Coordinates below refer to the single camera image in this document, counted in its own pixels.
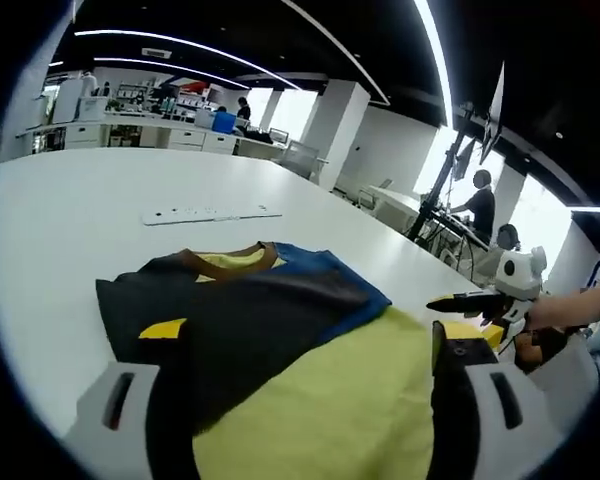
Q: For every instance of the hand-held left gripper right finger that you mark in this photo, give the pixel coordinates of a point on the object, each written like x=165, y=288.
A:
x=460, y=425

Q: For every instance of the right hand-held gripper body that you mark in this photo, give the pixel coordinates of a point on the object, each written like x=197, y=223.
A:
x=517, y=275

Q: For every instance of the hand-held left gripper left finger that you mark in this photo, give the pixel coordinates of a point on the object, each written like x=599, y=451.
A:
x=115, y=425

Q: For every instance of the yellow blue black garment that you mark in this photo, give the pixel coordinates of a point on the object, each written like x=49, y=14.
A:
x=305, y=390

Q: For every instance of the person's right hand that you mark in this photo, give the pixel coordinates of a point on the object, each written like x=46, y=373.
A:
x=545, y=315

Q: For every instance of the person's grey trousers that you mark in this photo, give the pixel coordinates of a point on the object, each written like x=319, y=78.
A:
x=565, y=390

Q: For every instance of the black monitor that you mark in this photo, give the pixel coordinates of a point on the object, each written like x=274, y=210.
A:
x=495, y=115
x=465, y=159

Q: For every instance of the grey office chair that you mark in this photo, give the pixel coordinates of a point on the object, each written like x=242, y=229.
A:
x=300, y=159

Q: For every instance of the white drawer cabinet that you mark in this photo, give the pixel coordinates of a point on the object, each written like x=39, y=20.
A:
x=186, y=140
x=84, y=135

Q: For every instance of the blue storage box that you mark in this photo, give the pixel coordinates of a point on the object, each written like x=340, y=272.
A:
x=225, y=122

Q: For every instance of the white storage box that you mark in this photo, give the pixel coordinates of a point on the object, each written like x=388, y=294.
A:
x=93, y=108

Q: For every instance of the long ceiling light strip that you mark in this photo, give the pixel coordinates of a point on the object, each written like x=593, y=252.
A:
x=180, y=68
x=180, y=43

